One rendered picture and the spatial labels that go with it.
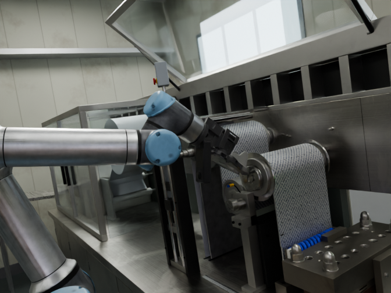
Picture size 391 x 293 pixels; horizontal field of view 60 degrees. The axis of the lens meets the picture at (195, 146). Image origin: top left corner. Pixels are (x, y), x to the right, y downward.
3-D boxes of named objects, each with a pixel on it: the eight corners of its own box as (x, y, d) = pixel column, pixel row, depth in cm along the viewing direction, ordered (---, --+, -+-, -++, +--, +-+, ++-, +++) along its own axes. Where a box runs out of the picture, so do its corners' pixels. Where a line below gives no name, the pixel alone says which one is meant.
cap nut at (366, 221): (357, 225, 110) (355, 211, 110) (363, 222, 112) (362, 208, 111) (368, 227, 107) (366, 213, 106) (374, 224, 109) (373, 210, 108)
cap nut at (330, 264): (319, 269, 85) (317, 252, 84) (328, 264, 87) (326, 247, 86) (332, 273, 82) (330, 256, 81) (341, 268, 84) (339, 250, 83)
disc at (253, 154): (252, 207, 105) (233, 164, 109) (253, 206, 105) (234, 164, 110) (281, 191, 93) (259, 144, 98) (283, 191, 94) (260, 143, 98)
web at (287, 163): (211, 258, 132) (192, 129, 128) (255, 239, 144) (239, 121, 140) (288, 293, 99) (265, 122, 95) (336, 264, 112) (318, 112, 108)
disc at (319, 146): (305, 188, 119) (286, 150, 123) (306, 188, 119) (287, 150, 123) (337, 172, 107) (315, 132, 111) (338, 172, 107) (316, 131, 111)
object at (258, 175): (251, 195, 102) (238, 174, 105) (255, 193, 103) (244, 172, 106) (263, 182, 96) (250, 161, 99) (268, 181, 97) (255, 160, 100)
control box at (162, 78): (153, 88, 150) (150, 65, 149) (169, 86, 151) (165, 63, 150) (154, 86, 143) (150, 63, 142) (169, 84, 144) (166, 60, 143)
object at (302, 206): (280, 246, 98) (272, 184, 97) (330, 223, 111) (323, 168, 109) (281, 247, 98) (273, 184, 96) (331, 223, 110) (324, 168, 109)
